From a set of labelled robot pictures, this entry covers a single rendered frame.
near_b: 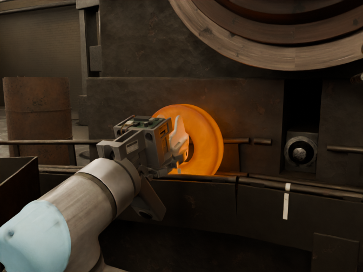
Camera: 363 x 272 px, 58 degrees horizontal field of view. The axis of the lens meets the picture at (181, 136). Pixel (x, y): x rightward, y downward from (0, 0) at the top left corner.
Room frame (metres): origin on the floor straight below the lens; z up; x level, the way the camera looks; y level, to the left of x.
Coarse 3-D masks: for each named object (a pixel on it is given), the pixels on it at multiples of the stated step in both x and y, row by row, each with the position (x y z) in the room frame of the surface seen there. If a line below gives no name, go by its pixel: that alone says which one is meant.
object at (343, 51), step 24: (168, 0) 0.56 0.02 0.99; (192, 24) 0.54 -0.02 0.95; (216, 24) 0.52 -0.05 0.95; (216, 48) 0.52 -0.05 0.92; (240, 48) 0.50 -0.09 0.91; (264, 48) 0.48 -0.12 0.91; (288, 48) 0.47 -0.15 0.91; (312, 48) 0.45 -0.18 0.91; (336, 48) 0.44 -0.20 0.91; (360, 48) 0.43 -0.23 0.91
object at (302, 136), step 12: (300, 120) 0.74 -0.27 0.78; (312, 120) 0.74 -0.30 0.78; (288, 132) 0.59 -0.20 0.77; (300, 132) 0.58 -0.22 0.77; (312, 132) 0.58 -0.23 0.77; (288, 144) 0.59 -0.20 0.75; (312, 144) 0.57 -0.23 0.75; (288, 156) 0.59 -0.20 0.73; (288, 168) 0.59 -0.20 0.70; (300, 168) 0.58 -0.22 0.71; (312, 168) 0.57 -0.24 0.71
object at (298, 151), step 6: (294, 144) 0.58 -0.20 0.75; (300, 144) 0.57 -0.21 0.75; (306, 144) 0.57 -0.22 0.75; (288, 150) 0.59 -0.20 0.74; (294, 150) 0.57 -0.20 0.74; (300, 150) 0.56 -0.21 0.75; (306, 150) 0.56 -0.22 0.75; (312, 150) 0.57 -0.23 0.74; (294, 156) 0.57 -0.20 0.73; (300, 156) 0.56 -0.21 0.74; (306, 156) 0.56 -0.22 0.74; (312, 156) 0.57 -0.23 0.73; (300, 162) 0.57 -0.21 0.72; (306, 162) 0.57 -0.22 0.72
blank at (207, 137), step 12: (168, 108) 0.59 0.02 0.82; (180, 108) 0.58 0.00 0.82; (192, 108) 0.57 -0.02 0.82; (192, 120) 0.57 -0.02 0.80; (204, 120) 0.56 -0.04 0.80; (192, 132) 0.57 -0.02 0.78; (204, 132) 0.56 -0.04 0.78; (216, 132) 0.56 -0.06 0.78; (204, 144) 0.56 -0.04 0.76; (216, 144) 0.55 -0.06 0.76; (204, 156) 0.56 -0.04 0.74; (216, 156) 0.55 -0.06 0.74; (180, 168) 0.58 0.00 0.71; (192, 168) 0.57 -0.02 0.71; (204, 168) 0.56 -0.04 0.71; (216, 168) 0.56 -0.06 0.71
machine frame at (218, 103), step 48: (144, 0) 0.76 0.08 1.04; (144, 48) 0.76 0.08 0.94; (192, 48) 0.70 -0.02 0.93; (96, 96) 0.76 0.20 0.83; (144, 96) 0.70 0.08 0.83; (192, 96) 0.64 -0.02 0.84; (240, 96) 0.60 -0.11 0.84; (288, 96) 0.61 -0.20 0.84; (336, 96) 0.53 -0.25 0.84; (192, 144) 0.64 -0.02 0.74; (240, 144) 0.60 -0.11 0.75; (336, 144) 0.52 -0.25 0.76; (144, 240) 0.70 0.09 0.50; (192, 240) 0.64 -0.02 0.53; (240, 240) 0.60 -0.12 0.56
